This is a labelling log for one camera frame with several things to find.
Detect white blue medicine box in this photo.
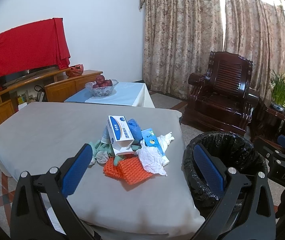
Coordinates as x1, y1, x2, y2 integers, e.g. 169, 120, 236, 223
107, 115, 134, 150

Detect orange foam net sleeve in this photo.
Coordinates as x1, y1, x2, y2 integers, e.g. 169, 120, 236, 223
118, 157, 153, 185

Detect white tissue piece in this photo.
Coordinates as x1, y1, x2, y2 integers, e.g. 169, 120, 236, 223
157, 132, 174, 154

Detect blue plastic shoe cover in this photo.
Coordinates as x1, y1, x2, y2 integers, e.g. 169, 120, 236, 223
127, 119, 143, 141

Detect blue hand cream tube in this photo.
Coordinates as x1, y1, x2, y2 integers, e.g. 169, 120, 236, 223
141, 128, 170, 166

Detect black bag lined trash bin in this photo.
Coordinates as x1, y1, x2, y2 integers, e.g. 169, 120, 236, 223
182, 130, 269, 218

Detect dark wooden side table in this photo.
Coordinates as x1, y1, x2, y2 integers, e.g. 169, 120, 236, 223
248, 90, 285, 142

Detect green potted plant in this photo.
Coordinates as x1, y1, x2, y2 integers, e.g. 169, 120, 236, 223
270, 71, 285, 109

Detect dark wooden armchair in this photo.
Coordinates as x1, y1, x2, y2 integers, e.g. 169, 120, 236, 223
182, 51, 259, 135

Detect glass fruit bowl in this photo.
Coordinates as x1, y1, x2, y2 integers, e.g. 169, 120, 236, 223
85, 79, 119, 97

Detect wooden tv cabinet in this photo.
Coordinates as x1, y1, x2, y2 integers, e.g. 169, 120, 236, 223
0, 67, 102, 124

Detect red apples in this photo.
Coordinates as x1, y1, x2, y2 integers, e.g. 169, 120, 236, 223
93, 75, 113, 88

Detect light blue cloth side table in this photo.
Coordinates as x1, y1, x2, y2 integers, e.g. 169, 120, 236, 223
64, 82, 155, 108

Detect red cloth over television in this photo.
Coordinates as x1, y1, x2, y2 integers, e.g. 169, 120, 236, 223
0, 18, 70, 77

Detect floral beige curtain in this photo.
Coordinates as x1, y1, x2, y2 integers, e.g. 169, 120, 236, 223
140, 0, 285, 99

